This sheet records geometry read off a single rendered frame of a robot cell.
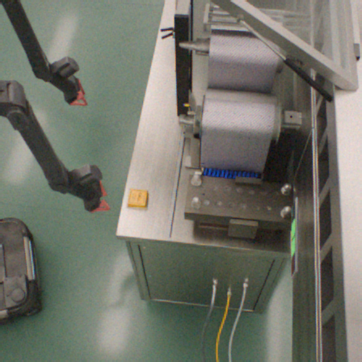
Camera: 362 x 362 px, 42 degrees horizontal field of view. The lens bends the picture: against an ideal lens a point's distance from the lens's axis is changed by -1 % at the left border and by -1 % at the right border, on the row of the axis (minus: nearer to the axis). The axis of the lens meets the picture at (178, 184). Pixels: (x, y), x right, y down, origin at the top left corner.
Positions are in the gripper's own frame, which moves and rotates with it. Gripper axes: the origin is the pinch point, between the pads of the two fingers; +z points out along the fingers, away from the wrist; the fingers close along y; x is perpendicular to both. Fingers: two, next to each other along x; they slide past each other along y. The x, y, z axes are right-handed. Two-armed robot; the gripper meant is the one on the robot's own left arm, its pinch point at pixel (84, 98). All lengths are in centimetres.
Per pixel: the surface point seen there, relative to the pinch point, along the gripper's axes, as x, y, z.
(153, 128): -15.0, -11.2, 25.4
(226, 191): -37, -57, 23
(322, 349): -56, -123, -15
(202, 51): -54, -17, -3
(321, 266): -62, -105, -12
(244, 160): -48, -50, 21
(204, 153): -37, -44, 13
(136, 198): -3.9, -44.6, 16.3
